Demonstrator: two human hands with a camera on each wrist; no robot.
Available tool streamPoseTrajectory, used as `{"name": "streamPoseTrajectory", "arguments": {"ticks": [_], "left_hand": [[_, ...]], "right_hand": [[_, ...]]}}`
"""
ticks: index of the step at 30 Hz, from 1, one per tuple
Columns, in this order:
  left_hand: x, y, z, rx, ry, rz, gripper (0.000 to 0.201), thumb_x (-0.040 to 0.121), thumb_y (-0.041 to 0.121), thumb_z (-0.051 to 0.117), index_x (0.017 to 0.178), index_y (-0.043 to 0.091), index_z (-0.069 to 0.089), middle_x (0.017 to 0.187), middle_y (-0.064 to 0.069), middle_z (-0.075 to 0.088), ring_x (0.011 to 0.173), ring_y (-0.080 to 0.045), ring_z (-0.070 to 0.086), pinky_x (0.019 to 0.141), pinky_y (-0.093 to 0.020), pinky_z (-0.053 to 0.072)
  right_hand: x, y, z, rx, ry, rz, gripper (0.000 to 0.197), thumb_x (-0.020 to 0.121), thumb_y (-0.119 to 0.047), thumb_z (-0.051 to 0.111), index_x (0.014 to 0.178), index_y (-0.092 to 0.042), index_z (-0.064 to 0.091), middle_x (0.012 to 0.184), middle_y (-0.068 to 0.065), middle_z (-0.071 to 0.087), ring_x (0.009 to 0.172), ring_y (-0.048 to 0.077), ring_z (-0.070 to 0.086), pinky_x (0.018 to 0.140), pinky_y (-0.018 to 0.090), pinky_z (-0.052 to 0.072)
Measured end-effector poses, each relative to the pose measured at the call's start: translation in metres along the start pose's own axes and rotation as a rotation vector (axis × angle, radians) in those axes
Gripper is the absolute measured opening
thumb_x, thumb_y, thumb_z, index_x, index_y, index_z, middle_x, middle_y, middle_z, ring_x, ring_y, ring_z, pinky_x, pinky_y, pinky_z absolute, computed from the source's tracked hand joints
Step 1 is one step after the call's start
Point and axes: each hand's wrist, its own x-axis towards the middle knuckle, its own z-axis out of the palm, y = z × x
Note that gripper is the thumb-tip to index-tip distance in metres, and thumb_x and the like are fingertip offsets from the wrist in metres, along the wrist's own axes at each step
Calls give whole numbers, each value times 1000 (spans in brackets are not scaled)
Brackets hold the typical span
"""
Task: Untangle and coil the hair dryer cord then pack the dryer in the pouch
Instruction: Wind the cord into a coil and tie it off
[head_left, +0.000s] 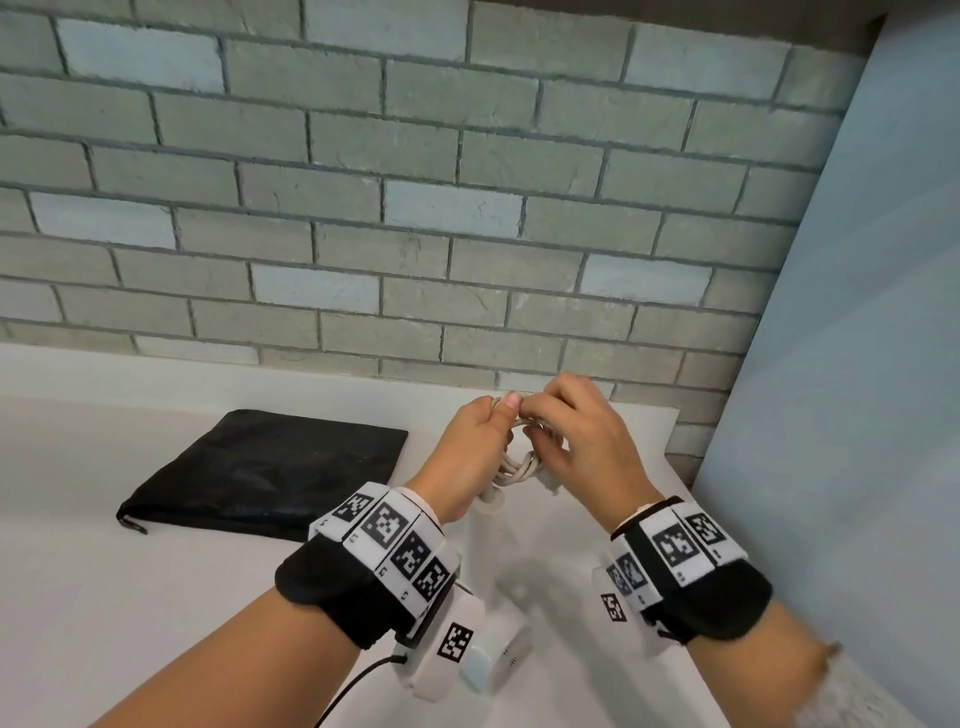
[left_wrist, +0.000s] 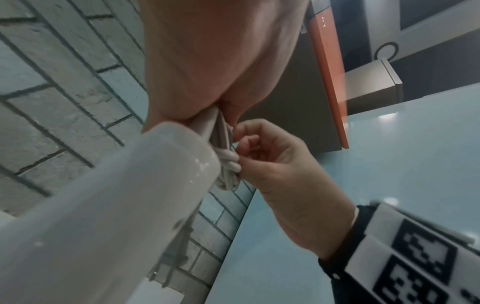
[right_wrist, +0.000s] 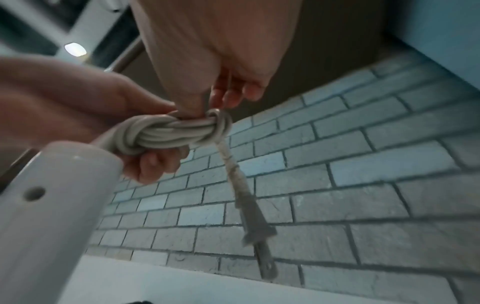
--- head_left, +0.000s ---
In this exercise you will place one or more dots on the black right wristband, marker tiles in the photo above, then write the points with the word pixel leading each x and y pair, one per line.
pixel 679 551

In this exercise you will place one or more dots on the person's right fingers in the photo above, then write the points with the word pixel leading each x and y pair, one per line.
pixel 541 416

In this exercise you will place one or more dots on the black zip pouch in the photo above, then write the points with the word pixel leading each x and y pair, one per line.
pixel 262 472

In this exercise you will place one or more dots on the grey knit sleeve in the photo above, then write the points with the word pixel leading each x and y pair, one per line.
pixel 847 694

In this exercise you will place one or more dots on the black left wristband, marker tiles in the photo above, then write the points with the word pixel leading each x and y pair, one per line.
pixel 390 536

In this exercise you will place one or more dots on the person's left hand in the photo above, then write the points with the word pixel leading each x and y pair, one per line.
pixel 457 457

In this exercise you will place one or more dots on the person's right hand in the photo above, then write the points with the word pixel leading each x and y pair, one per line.
pixel 596 457

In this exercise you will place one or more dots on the person's left thumb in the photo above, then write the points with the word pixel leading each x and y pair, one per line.
pixel 508 407

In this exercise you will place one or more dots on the white hair dryer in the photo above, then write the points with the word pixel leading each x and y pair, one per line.
pixel 499 654

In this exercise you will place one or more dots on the person's left forearm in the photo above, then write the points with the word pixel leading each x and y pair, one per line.
pixel 217 667

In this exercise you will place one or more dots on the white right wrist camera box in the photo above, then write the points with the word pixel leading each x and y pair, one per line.
pixel 619 611

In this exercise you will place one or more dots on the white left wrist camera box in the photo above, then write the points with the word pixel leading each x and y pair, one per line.
pixel 442 645

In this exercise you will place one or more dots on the black wristband, marker tiles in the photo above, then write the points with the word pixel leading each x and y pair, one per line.
pixel 679 551
pixel 390 536

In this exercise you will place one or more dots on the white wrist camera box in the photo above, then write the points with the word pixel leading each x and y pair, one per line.
pixel 442 645
pixel 619 611

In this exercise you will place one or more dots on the person's right forearm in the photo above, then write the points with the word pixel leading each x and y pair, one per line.
pixel 750 667

